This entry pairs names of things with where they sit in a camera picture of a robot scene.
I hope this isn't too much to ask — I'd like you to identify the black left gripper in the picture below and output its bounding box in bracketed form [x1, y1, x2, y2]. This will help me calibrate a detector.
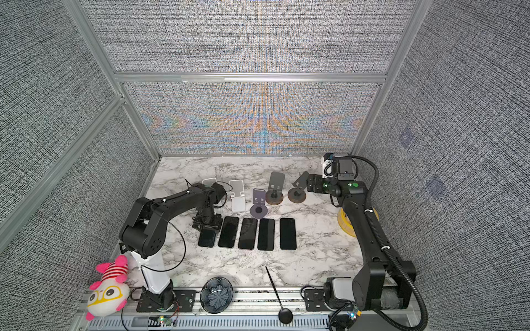
[195, 207, 225, 233]

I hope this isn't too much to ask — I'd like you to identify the black phone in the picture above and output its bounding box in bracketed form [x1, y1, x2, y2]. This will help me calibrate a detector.
[280, 218, 298, 250]

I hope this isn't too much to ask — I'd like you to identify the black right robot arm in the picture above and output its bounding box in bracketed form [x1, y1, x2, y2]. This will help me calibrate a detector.
[307, 175, 412, 310]

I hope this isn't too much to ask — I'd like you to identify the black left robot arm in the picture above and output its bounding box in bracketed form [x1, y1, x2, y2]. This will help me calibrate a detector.
[120, 182, 227, 312]

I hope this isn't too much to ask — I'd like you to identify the white phone stand left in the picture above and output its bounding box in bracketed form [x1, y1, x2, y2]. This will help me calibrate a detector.
[202, 177, 217, 187]

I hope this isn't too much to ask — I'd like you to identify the white phone stand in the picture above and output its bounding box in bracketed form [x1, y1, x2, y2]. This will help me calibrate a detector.
[202, 177, 217, 187]
[229, 179, 246, 212]

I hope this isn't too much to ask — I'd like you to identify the white phone stand centre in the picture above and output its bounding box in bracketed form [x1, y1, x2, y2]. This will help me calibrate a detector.
[229, 179, 246, 212]

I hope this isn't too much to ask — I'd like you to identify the purple round phone stand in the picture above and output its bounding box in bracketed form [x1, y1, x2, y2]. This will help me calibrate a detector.
[250, 188, 268, 219]

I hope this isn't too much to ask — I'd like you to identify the yellow bamboo steamer basket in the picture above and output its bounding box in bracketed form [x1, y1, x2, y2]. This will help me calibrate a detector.
[338, 208, 373, 238]

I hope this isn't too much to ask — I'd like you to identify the dark patterned round bowl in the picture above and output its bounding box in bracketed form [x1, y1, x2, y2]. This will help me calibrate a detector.
[200, 277, 234, 314]

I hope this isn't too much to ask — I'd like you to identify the white pink plush toy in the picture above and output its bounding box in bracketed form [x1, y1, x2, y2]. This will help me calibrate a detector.
[86, 255, 131, 321]

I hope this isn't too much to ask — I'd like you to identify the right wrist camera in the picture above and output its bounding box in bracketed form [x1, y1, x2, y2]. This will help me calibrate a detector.
[322, 153, 359, 181]

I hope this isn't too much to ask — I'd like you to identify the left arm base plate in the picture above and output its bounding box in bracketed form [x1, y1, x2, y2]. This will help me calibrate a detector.
[136, 290, 197, 313]

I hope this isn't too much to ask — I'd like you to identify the black corrugated cable conduit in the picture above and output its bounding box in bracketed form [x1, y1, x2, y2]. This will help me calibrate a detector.
[349, 155, 428, 331]

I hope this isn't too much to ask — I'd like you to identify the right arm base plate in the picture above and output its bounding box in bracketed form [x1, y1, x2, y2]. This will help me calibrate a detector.
[300, 286, 358, 312]

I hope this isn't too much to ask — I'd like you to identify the black long-handled spoon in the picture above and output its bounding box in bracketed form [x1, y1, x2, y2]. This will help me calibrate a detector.
[265, 266, 293, 325]

